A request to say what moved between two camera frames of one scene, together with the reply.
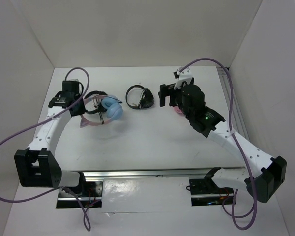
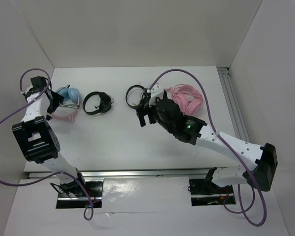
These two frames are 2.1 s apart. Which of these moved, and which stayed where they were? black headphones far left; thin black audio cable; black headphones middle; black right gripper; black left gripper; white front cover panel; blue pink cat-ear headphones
Moved: blue pink cat-ear headphones; black right gripper; thin black audio cable; black left gripper
Stayed: black headphones far left; white front cover panel; black headphones middle
